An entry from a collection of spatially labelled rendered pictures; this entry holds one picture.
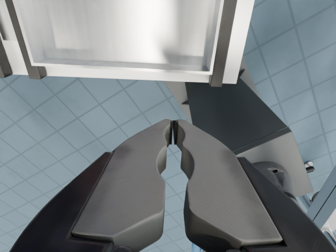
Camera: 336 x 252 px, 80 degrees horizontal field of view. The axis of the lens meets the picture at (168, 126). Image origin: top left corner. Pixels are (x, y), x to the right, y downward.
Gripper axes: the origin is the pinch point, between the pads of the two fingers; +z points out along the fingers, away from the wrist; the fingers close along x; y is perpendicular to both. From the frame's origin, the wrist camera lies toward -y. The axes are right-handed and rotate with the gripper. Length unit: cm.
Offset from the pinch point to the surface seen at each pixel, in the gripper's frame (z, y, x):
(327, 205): 59, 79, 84
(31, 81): 109, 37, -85
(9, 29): 21.4, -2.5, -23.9
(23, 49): 19.6, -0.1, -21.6
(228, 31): 19.6, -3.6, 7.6
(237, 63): 21.6, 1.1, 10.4
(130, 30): 21.4, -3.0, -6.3
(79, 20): 21.4, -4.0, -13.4
